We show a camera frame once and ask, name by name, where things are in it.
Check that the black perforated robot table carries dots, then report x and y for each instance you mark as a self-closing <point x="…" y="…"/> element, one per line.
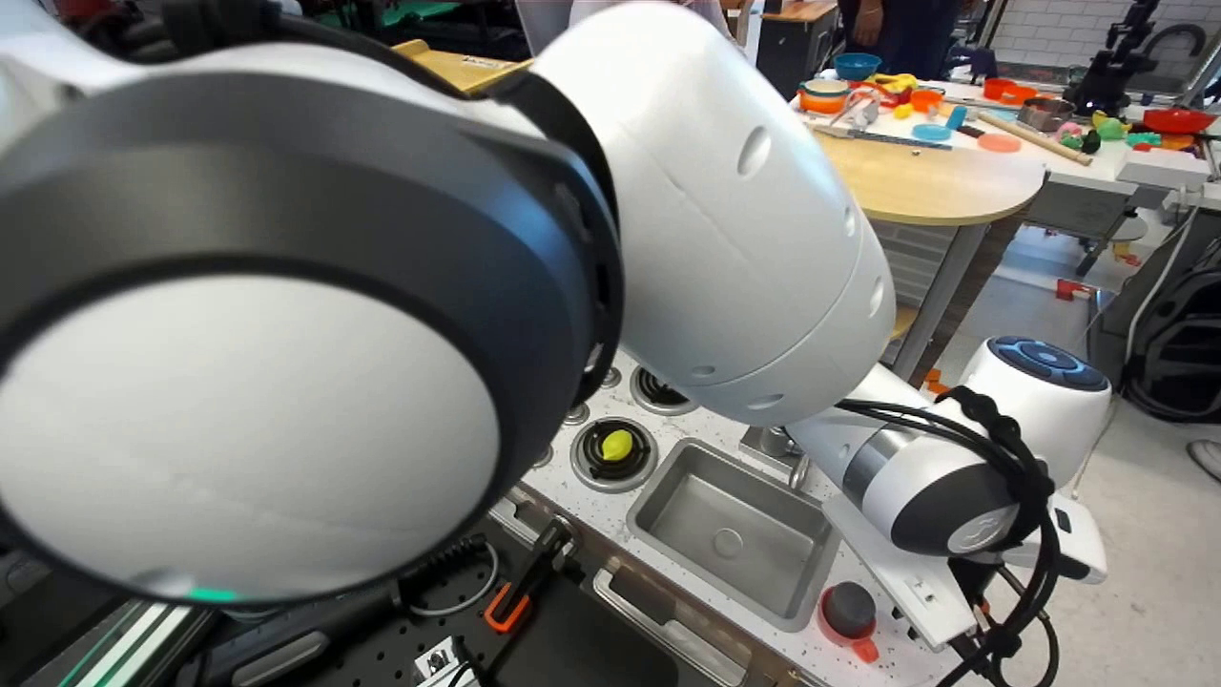
<point x="596" y="648"/>

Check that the yellow red toy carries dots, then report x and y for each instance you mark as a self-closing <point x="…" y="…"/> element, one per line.
<point x="893" y="85"/>

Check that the white table with toys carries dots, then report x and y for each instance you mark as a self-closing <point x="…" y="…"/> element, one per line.
<point x="1071" y="164"/>

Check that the black toy stove burner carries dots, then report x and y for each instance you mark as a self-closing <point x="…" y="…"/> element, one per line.
<point x="663" y="390"/>
<point x="591" y="461"/>

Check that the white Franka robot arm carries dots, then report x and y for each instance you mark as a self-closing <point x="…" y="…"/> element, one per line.
<point x="254" y="421"/>

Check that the blue toy bowl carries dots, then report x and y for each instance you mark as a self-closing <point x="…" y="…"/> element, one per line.
<point x="858" y="61"/>

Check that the gray toy sink basin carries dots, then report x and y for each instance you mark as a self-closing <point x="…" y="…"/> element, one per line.
<point x="725" y="536"/>

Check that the small red floor object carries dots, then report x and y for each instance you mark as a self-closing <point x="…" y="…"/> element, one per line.
<point x="1071" y="287"/>

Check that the black orange bar clamp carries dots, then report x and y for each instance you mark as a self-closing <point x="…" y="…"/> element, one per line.
<point x="509" y="610"/>

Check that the silver toy faucet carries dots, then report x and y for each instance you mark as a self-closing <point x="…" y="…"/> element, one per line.
<point x="778" y="450"/>

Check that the orange toy plate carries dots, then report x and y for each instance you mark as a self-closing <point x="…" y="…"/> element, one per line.
<point x="1010" y="94"/>

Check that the wooden toy kitchen playset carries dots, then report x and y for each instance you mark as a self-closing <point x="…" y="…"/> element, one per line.
<point x="929" y="175"/>

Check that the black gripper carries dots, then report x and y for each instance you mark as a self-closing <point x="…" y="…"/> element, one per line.
<point x="984" y="595"/>

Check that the black bulky equipment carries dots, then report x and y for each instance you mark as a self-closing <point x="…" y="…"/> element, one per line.
<point x="1183" y="343"/>

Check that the white green striped rail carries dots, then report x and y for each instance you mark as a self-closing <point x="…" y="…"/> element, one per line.
<point x="134" y="642"/>

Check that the person in dark clothes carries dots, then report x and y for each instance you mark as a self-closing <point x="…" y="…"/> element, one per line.
<point x="911" y="30"/>

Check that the yellow-green toy fruit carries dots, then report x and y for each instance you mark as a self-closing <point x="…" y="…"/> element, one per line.
<point x="621" y="442"/>

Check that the red toy bowl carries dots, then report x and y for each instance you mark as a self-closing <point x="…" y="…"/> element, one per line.
<point x="1181" y="122"/>

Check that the dark gray device body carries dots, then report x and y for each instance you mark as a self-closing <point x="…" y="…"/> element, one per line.
<point x="317" y="642"/>

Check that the white printed sticker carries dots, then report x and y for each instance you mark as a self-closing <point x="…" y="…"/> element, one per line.
<point x="443" y="666"/>

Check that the orange toy bowl stack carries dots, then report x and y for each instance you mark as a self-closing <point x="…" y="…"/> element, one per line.
<point x="827" y="101"/>

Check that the green toy cup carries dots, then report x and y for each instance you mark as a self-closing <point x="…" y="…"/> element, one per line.
<point x="1108" y="128"/>

